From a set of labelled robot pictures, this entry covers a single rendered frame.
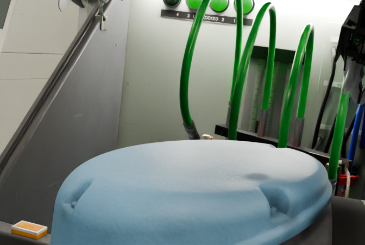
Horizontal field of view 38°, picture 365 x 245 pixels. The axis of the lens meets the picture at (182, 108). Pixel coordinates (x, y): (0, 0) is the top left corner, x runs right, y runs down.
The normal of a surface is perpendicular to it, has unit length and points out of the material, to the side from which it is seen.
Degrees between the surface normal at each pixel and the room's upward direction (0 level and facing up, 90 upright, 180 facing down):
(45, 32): 90
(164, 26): 90
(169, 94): 90
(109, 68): 90
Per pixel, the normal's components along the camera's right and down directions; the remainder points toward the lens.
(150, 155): -0.01, -0.99
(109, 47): 0.94, 0.16
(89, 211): -0.59, -0.39
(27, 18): 0.76, 0.19
